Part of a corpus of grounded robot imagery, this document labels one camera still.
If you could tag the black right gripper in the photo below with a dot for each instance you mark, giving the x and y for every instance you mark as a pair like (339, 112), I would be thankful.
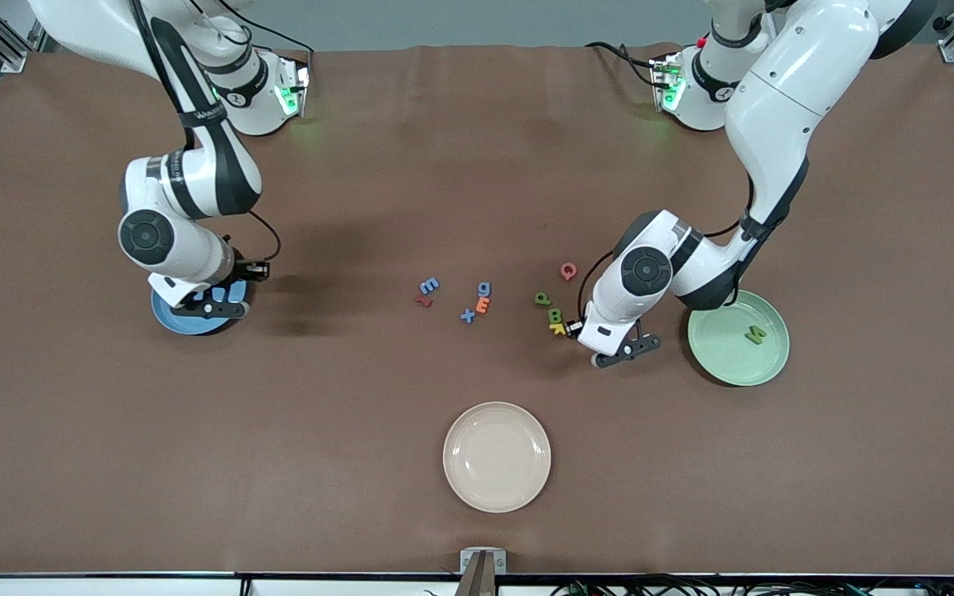
(243, 271)

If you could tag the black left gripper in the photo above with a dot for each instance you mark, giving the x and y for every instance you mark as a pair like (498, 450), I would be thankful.
(575, 332)

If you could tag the green letter B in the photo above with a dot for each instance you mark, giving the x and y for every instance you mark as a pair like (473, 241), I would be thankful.
(556, 315)

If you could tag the green letter N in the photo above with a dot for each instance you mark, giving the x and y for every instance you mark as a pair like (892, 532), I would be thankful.
(754, 334)

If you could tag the blue letter X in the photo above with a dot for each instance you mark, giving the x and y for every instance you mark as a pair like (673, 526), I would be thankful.
(467, 315)

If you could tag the blue letter E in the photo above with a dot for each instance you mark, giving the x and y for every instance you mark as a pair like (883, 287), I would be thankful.
(429, 286)

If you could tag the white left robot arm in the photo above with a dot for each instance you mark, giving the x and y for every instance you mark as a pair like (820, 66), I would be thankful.
(783, 108)

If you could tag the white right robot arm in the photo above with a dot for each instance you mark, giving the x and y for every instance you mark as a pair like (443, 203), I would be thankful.
(146, 236)

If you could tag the blue round plate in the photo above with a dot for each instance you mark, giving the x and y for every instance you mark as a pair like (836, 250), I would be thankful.
(169, 319)

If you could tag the yellow letter K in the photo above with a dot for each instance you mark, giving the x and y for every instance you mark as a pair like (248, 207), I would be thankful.
(560, 329)

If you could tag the pink letter Q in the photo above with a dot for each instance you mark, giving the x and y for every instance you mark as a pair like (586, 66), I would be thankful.
(568, 271)

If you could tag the green round plate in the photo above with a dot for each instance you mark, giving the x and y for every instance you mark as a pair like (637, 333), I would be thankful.
(734, 364)

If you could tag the orange letter E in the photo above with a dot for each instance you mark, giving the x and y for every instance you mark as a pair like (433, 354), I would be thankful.
(483, 305)

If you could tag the beige round plate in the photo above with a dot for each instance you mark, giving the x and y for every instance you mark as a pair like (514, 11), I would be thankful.
(497, 457)

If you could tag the brown table cover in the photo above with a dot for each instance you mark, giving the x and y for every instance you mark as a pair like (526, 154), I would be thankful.
(320, 463)

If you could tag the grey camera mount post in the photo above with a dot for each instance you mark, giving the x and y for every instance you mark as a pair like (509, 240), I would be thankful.
(483, 571)

